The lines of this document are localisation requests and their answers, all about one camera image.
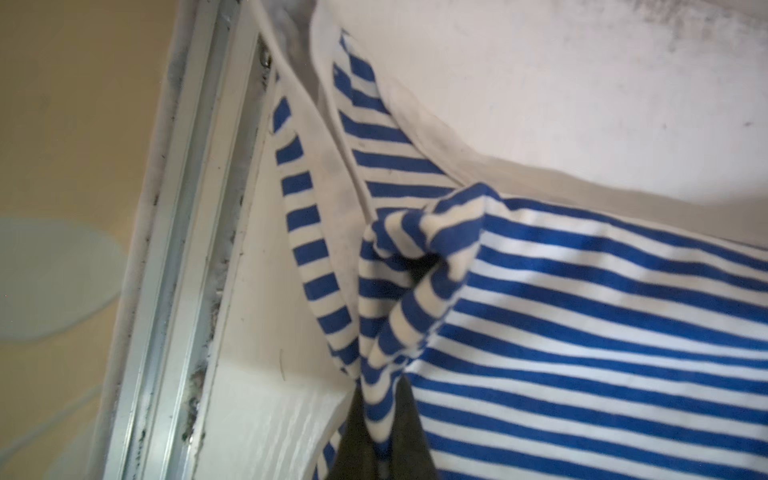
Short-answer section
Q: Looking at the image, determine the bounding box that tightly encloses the aluminium table edge rail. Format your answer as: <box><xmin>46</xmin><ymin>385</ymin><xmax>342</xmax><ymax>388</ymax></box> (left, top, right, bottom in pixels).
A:
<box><xmin>86</xmin><ymin>1</ymin><xmax>270</xmax><ymax>479</ymax></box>

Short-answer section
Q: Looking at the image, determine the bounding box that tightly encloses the blue white striped tank top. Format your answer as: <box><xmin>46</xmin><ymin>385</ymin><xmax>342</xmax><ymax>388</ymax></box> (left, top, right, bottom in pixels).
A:
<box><xmin>255</xmin><ymin>1</ymin><xmax>767</xmax><ymax>479</ymax></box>

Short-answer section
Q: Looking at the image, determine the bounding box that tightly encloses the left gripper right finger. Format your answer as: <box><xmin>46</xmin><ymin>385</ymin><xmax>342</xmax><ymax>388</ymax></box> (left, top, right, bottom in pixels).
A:
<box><xmin>390</xmin><ymin>377</ymin><xmax>439</xmax><ymax>480</ymax></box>

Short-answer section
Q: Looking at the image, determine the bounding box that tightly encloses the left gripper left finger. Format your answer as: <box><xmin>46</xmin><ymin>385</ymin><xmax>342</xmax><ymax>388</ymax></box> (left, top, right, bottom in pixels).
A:
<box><xmin>326</xmin><ymin>387</ymin><xmax>378</xmax><ymax>480</ymax></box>

